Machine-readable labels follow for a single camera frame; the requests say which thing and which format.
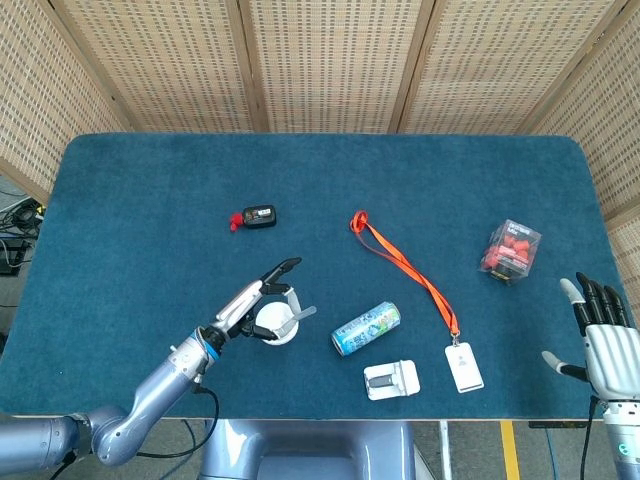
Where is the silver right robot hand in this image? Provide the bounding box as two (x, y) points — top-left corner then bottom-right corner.
(541, 272), (640, 401)

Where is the blue floor cable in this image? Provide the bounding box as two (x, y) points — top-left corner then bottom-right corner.
(543, 428), (559, 480)

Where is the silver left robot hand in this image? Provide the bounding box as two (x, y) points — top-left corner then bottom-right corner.
(199, 257), (304, 346)

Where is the black floor cable bundle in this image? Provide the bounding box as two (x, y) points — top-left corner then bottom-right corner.
(0, 197), (45, 236)

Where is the blue table cloth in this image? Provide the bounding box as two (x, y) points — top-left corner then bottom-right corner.
(0, 132), (619, 421)

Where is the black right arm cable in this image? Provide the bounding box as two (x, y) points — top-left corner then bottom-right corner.
(579, 397), (599, 480)

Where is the black bottle with red cap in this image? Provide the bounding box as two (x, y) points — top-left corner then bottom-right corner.
(228, 204), (278, 234)

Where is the white plastic cup lid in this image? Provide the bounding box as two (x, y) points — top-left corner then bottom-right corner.
(254, 301), (300, 346)

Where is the white table leg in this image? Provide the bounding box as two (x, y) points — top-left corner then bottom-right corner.
(438, 420), (453, 480)

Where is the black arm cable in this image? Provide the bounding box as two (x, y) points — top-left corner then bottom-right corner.
(134, 382), (221, 459)
(579, 397), (599, 480)

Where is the blue-grey robot torso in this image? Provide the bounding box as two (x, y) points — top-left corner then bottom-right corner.
(199, 418), (416, 480)

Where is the orange lanyard with metal clip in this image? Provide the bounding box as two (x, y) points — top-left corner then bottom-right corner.
(348, 209), (462, 346)

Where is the white badge holder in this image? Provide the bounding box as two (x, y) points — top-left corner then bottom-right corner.
(444, 343), (485, 395)

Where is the transparent plastic straw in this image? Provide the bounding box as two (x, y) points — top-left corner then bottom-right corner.
(276, 305), (318, 335)

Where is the woven bamboo folding screen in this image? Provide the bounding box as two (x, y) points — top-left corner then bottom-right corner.
(0, 0), (640, 321)

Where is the white phone stand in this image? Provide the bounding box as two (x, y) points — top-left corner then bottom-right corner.
(363, 358), (421, 402)

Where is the blue drink can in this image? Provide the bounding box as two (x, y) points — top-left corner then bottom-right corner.
(330, 301), (403, 358)

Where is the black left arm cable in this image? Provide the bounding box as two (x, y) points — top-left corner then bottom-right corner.
(134, 382), (221, 459)

